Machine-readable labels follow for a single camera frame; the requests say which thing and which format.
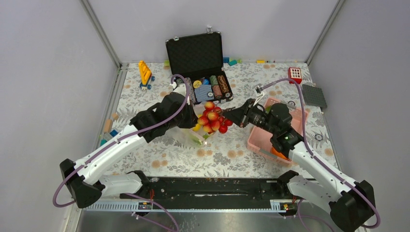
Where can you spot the blue toy block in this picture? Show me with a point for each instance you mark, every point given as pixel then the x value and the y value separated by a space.
pixel 113 133

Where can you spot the orange fruit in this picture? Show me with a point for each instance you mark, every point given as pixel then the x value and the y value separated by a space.
pixel 278 154

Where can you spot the wooden toy block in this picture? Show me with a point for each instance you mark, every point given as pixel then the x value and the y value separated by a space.
pixel 107 126

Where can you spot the red grid block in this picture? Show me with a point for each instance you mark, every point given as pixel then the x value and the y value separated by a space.
pixel 295 74

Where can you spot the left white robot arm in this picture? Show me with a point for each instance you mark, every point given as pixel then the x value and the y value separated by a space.
pixel 84 178

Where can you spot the black poker chip case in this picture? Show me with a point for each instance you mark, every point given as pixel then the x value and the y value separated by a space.
pixel 200 57

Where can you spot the blue card deck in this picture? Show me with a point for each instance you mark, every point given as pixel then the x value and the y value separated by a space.
pixel 204 93

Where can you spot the yellow pear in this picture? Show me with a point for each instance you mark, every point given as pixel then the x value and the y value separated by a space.
pixel 197 127

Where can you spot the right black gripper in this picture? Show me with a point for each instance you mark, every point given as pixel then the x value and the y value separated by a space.
pixel 241 116

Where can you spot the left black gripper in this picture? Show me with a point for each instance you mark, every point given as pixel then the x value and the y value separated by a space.
pixel 192 119

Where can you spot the clear pink zip bag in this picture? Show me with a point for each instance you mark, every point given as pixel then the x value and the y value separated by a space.
pixel 181 136

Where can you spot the yellow toy ladder cart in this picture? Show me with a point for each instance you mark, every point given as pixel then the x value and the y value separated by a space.
pixel 146 76

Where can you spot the floral tablecloth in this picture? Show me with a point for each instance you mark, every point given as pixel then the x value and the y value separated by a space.
pixel 224 155

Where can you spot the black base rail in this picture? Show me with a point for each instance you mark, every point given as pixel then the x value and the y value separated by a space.
pixel 211 193

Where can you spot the teal toy block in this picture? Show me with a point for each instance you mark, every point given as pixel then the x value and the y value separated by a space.
pixel 232 62

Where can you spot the yellow poker chip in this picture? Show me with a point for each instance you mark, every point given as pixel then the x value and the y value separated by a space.
pixel 197 83

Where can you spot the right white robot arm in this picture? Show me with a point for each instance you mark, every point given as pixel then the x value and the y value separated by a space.
pixel 349 203

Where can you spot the grey building baseplate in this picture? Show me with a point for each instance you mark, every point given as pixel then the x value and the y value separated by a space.
pixel 313 96

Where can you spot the green celery stalk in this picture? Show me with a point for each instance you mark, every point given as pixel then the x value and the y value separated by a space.
pixel 197 140

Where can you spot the pink plastic basket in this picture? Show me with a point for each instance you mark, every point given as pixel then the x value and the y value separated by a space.
pixel 259 140

